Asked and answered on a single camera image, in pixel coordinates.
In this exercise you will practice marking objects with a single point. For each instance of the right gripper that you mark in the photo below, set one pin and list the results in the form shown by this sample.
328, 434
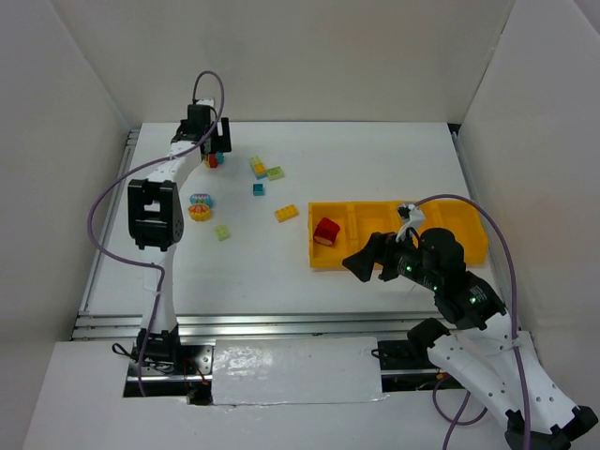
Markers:
382, 248

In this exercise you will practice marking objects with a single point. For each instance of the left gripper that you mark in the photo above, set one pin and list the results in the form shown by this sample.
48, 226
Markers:
217, 141

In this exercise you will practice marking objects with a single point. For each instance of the yellow red blue lego stack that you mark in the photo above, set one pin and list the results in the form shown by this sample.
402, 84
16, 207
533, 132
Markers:
213, 160

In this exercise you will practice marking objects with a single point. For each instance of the red flower lego piece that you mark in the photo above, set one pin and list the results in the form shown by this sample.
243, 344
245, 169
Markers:
326, 232

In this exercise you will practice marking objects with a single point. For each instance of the orange flower lego piece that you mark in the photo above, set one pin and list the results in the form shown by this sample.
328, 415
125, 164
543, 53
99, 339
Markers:
200, 212

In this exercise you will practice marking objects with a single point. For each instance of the yellow rectangular lego brick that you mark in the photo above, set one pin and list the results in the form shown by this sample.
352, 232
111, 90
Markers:
286, 213

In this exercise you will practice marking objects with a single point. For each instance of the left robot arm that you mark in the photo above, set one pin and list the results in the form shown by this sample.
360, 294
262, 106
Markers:
156, 224

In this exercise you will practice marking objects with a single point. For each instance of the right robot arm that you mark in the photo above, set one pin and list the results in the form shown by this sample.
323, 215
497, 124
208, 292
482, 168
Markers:
473, 340

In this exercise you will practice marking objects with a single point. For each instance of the green yellow blue lego stack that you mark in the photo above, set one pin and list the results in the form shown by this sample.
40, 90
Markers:
257, 167

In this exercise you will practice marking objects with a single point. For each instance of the yellow four-compartment tray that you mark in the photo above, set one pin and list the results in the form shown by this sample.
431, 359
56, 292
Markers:
359, 220

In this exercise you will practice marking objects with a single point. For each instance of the teal small lego brick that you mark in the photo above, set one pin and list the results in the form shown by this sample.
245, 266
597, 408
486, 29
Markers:
258, 190

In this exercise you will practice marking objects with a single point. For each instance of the light green lego brick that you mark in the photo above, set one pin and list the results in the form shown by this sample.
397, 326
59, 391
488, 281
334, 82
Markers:
275, 173

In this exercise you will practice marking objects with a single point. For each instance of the pale green lego brick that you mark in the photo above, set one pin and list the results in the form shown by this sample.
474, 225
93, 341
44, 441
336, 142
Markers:
222, 232

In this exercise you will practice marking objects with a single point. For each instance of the white taped cover plate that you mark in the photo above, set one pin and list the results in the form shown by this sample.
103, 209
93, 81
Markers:
310, 370

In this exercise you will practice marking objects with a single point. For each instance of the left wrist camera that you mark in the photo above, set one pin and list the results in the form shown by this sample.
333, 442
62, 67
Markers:
207, 101

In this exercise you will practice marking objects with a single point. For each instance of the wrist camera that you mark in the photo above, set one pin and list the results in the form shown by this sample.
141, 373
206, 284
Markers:
207, 101
412, 217

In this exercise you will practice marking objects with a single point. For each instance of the aluminium frame rail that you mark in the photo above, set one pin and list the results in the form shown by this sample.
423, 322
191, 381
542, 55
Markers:
261, 326

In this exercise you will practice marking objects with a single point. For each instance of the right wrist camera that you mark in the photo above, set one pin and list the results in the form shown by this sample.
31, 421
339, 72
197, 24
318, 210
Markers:
412, 217

